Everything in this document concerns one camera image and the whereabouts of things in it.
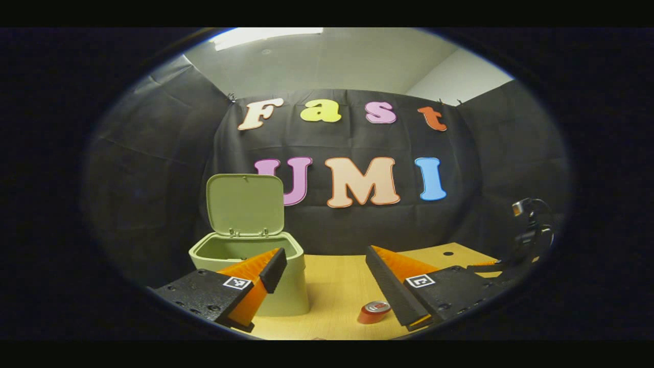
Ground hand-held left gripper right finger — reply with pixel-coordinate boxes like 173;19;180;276
365;245;506;331

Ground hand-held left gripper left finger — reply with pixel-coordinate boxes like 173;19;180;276
147;247;288;333

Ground red pop can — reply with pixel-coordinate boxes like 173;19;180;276
357;301;392;325

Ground pale green desktop garbage bin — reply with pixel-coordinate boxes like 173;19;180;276
189;174;310;316

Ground wooden desktop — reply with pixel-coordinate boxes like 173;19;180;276
232;243;504;340

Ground black backdrop cloth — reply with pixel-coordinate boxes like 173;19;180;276
84;54;572;287

